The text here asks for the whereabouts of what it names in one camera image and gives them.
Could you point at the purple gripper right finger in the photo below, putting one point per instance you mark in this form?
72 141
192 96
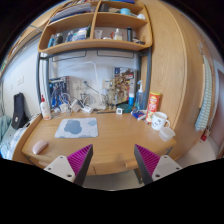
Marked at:
152 166

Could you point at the wooden wall shelf unit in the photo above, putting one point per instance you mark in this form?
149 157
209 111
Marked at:
139 22

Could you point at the small white cube clock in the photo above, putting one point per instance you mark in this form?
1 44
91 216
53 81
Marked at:
119 111

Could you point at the red and yellow chip can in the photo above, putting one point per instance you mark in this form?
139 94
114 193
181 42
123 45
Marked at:
153 104

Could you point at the teal cup on shelf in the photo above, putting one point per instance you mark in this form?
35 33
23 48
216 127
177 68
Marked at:
125 11

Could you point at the white bottle on shelf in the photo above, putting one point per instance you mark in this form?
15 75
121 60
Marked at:
118 35

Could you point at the blue box with figures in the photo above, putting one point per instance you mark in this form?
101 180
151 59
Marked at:
59 90

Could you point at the dark bottle on shelf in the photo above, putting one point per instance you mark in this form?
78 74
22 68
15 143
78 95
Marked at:
129 34

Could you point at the wooden desk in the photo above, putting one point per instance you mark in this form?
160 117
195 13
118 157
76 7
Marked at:
113 148

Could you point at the striped hanging towel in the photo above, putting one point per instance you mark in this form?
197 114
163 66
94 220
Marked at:
204 113

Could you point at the white power strip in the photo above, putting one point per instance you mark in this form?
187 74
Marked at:
87 109

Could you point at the blue packet on desk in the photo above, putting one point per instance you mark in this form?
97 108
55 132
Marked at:
138 114

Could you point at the tall wooden wardrobe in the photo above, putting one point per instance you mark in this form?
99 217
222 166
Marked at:
178 56

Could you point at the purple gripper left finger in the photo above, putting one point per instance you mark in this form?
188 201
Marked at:
73 167

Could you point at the colourful poster box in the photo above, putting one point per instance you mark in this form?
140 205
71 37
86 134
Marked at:
125 80

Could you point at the black bag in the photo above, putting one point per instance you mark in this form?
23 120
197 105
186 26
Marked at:
19 116

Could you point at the grey cloud-pattern mouse pad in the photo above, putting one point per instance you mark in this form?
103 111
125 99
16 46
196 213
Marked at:
77 128

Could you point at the blue spray bottle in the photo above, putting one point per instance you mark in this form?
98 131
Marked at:
139 102

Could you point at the clear plastic container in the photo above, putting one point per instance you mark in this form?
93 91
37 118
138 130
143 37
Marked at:
166 133

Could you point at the white mug with face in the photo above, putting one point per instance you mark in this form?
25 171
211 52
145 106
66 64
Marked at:
159 120

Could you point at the white bottle with red cap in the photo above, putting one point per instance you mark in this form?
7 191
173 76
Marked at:
45 110

